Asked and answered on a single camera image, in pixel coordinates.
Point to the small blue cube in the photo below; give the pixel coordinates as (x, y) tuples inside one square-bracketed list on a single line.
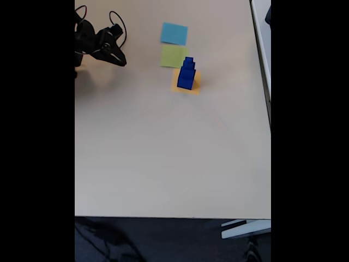
[(189, 60)]

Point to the medium blue cube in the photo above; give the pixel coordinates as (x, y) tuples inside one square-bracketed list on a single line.
[(188, 70)]

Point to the green paper square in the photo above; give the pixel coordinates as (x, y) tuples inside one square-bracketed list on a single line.
[(170, 56)]

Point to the blue paper square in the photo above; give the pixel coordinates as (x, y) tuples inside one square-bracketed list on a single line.
[(174, 34)]

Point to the orange paper square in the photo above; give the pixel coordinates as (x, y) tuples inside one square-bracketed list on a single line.
[(198, 82)]

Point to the large blue cube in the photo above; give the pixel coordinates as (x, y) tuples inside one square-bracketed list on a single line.
[(185, 83)]

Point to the white neighbouring table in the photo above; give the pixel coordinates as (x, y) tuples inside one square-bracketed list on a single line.
[(263, 41)]

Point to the dark blue object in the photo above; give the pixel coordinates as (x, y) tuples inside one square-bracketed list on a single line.
[(269, 15)]

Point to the white table foot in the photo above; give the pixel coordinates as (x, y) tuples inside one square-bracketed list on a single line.
[(245, 229)]

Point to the black camera box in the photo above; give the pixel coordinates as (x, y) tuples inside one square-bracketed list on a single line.
[(116, 30)]

